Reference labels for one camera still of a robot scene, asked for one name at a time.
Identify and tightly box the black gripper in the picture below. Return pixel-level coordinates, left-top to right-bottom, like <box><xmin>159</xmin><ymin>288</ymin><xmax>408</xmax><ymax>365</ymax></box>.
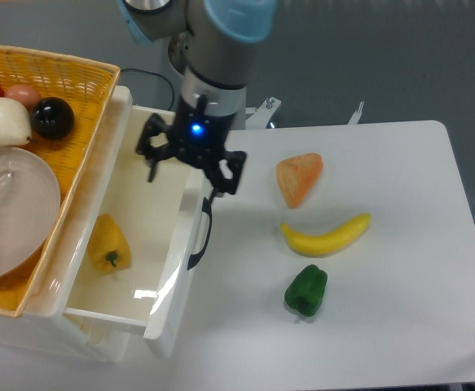
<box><xmin>135</xmin><ymin>93</ymin><xmax>247</xmax><ymax>204</ymax></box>

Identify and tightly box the yellow bell pepper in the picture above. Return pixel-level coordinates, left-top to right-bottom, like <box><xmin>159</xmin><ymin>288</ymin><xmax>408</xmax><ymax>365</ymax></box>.
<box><xmin>86</xmin><ymin>213</ymin><xmax>132</xmax><ymax>274</ymax></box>

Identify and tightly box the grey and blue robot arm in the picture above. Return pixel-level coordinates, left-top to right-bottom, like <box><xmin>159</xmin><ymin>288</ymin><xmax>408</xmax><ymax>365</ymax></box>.
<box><xmin>119</xmin><ymin>1</ymin><xmax>277</xmax><ymax>196</ymax></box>

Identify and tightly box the open upper white drawer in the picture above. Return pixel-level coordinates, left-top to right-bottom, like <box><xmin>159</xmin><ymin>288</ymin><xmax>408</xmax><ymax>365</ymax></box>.
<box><xmin>65</xmin><ymin>106</ymin><xmax>209</xmax><ymax>358</ymax></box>

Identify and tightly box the green bell pepper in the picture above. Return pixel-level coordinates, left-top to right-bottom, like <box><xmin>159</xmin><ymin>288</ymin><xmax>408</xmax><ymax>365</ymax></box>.
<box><xmin>284</xmin><ymin>265</ymin><xmax>328</xmax><ymax>317</ymax></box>

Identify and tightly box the yellow woven basket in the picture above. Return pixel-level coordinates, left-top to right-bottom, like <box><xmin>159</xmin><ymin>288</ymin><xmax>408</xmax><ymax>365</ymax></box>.
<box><xmin>0</xmin><ymin>45</ymin><xmax>121</xmax><ymax>318</ymax></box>

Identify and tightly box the black round ball fruit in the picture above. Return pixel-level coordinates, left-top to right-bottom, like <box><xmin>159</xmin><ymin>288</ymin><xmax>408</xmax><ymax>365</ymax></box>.
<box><xmin>30</xmin><ymin>97</ymin><xmax>75</xmax><ymax>139</ymax></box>

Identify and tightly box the yellow banana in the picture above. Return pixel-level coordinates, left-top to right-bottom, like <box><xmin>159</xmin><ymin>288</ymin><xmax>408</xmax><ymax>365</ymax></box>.
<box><xmin>279</xmin><ymin>213</ymin><xmax>372</xmax><ymax>257</ymax></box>

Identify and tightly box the pink peach toy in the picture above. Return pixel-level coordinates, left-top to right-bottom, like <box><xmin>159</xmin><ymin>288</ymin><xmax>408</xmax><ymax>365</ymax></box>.
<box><xmin>4</xmin><ymin>84</ymin><xmax>42</xmax><ymax>111</ymax></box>

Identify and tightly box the beige plate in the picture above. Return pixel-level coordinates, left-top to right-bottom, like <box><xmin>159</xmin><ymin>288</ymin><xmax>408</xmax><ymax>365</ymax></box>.
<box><xmin>0</xmin><ymin>147</ymin><xmax>60</xmax><ymax>277</ymax></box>

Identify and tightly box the white pear toy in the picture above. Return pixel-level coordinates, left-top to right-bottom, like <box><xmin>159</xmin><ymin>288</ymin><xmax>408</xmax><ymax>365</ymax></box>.
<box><xmin>0</xmin><ymin>97</ymin><xmax>32</xmax><ymax>147</ymax></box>

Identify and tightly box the black drawer handle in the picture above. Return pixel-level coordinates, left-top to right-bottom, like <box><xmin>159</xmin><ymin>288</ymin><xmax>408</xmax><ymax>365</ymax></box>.
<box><xmin>187</xmin><ymin>198</ymin><xmax>213</xmax><ymax>270</ymax></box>

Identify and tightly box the black cable on floor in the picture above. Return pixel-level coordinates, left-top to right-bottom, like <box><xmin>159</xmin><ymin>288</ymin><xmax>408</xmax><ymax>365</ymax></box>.
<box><xmin>119</xmin><ymin>67</ymin><xmax>176</xmax><ymax>112</ymax></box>

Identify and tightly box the white metal table bracket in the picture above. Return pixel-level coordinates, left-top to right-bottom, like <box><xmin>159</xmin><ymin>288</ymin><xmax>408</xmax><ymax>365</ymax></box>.
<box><xmin>348</xmin><ymin>101</ymin><xmax>364</xmax><ymax>125</ymax></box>

